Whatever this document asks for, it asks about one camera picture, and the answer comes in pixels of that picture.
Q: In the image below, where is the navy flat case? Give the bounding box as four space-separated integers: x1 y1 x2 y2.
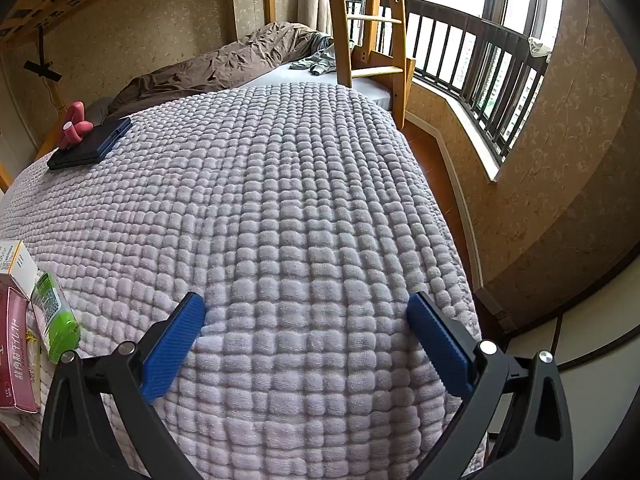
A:
95 116 133 162

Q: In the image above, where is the white and yellow medicine box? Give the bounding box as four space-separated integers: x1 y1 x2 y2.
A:
0 240 40 291

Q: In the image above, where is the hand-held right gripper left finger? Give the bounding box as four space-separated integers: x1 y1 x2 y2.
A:
39 291 207 480

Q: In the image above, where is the black flat box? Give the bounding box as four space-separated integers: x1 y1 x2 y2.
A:
47 130 121 171

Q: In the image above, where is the grey-green garment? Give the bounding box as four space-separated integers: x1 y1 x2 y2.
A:
287 42 343 77

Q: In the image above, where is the white mattress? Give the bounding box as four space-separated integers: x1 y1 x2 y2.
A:
247 57 398 111

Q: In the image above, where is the black wall mount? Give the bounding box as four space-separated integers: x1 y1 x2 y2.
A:
24 25 63 83

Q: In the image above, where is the red ring-shaped object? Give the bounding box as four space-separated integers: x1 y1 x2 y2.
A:
54 101 96 153

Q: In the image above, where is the white cloth on railing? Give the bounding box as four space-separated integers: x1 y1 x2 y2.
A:
527 37 553 61

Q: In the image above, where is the dark window railing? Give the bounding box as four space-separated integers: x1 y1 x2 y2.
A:
345 0 546 163

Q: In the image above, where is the brown duvet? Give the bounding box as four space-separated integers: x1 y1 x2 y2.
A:
107 21 333 121

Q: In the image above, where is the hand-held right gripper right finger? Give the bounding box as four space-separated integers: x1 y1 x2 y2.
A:
406 291 575 480

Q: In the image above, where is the green packet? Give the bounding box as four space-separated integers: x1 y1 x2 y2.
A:
30 272 81 363

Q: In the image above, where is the lavender quilted blanket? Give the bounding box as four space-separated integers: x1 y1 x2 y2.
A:
0 82 488 480

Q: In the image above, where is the pink box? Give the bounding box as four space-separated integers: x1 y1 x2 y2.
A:
0 284 42 413

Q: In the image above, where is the wooden bunk ladder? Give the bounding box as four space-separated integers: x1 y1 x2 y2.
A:
325 0 417 133

